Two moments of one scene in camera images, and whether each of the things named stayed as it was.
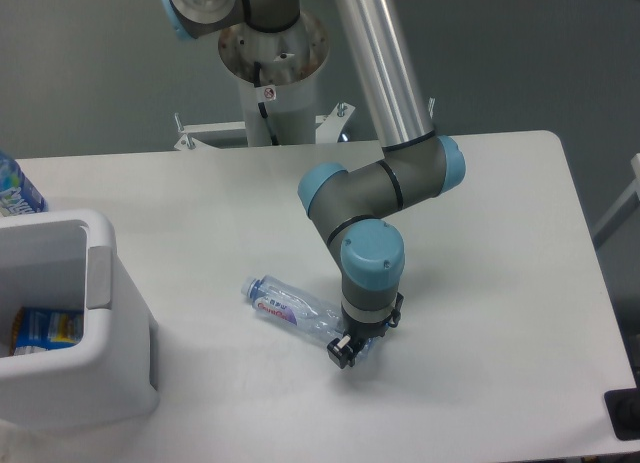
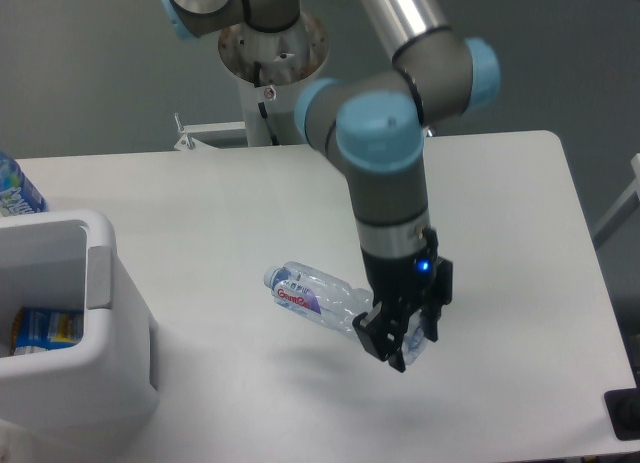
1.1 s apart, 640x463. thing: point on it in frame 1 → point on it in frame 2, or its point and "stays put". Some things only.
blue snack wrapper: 46,329 stays put
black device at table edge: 623,406 stays put
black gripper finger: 341,351 → 381,331
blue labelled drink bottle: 18,194 stays put
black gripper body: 363,332 → 403,280
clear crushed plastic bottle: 300,311 → 331,303
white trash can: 67,261 stays put
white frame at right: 623,211 stays put
